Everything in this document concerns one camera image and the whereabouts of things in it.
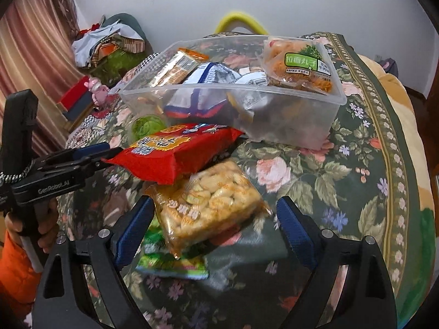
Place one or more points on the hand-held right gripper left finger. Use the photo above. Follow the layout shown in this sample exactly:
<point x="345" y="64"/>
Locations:
<point x="133" y="236"/>

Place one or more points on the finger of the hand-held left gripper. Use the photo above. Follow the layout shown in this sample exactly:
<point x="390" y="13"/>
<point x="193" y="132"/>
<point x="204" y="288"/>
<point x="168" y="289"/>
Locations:
<point x="92" y="150"/>
<point x="96" y="168"/>

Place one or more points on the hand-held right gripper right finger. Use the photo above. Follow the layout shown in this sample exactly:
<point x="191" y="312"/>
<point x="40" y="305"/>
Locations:
<point x="295" y="233"/>

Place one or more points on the red snack bag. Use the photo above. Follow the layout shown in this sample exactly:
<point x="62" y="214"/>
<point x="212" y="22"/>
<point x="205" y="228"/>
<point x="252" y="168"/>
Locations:
<point x="171" y="154"/>

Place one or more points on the golden puffed cake packet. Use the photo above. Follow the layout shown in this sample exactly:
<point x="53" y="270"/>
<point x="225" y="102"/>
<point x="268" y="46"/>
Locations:
<point x="205" y="209"/>

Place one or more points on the clear plastic storage box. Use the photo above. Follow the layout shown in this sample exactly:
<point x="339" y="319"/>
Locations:
<point x="291" y="116"/>

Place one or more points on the orange-edged cracker packet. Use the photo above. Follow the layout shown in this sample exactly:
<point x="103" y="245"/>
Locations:
<point x="178" y="65"/>

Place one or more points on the blue white snack bag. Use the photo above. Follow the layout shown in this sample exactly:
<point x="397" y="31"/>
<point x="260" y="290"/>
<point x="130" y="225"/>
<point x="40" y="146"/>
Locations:
<point x="205" y="78"/>

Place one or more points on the orange floss ball packet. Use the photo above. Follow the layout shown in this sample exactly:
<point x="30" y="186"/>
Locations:
<point x="298" y="75"/>

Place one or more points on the small white blue packet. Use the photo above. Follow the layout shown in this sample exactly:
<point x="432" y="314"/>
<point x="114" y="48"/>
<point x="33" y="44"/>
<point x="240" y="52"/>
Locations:
<point x="252" y="80"/>

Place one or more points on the person's left forearm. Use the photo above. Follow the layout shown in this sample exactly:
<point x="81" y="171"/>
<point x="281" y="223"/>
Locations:
<point x="13" y="274"/>

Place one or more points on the person's left hand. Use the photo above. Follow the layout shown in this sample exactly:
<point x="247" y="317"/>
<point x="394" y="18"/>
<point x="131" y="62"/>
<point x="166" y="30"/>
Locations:
<point x="49" y="226"/>

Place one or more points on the grey box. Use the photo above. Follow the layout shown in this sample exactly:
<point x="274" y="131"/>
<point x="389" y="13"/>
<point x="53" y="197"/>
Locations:
<point x="80" y="111"/>

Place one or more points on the green printed snack packet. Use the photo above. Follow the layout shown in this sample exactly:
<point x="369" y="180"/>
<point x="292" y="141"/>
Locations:
<point x="175" y="265"/>

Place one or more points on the green leaf snack packet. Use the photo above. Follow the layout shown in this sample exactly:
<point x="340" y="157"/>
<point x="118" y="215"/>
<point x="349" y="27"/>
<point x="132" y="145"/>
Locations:
<point x="147" y="126"/>

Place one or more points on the pink pig toy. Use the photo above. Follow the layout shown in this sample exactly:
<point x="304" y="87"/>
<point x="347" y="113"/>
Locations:
<point x="98" y="90"/>

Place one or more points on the red box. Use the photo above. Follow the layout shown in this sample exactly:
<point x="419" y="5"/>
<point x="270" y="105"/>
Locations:
<point x="73" y="92"/>

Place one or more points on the dark floral blanket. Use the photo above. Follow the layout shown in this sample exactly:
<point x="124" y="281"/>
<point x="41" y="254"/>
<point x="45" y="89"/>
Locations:
<point x="325" y="178"/>

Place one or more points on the pile of clothes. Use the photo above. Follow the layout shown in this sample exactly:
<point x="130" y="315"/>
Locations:
<point x="103" y="46"/>

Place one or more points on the striped brown curtain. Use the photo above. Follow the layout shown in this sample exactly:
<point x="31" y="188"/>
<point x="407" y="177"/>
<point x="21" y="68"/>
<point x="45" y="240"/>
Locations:
<point x="31" y="58"/>

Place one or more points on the grey-green chair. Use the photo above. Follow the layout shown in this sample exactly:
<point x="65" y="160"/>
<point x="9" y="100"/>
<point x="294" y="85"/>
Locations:
<point x="127" y="22"/>

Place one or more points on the yellow blanket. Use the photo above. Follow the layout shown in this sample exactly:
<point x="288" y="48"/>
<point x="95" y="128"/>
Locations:
<point x="422" y="164"/>

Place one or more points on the grey backpack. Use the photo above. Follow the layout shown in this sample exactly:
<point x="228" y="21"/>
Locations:
<point x="389" y="67"/>

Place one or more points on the yellow foam tube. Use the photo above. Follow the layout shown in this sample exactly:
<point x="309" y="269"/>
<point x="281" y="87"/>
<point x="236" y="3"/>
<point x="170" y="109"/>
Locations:
<point x="240" y="19"/>

